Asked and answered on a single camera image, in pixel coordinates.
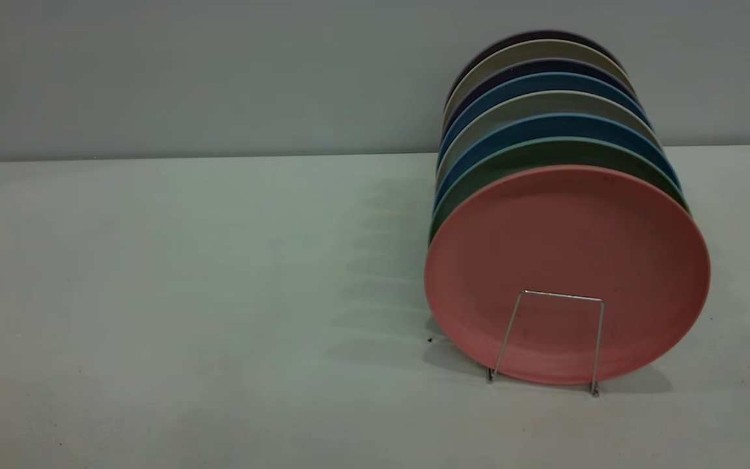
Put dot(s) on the pink round plate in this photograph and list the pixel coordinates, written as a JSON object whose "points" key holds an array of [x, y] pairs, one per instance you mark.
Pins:
{"points": [[564, 260]]}

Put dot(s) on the green round plate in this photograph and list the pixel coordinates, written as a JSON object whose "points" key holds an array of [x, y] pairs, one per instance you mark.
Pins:
{"points": [[544, 153]]}

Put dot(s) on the blue round plate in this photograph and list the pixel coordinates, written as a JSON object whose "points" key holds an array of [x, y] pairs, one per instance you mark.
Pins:
{"points": [[544, 82], [544, 126]]}

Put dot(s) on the beige round plate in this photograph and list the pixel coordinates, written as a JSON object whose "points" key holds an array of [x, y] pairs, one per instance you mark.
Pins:
{"points": [[544, 49], [544, 101]]}

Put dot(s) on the dark purple round plate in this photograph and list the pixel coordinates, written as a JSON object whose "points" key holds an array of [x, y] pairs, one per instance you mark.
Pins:
{"points": [[544, 65], [544, 34]]}

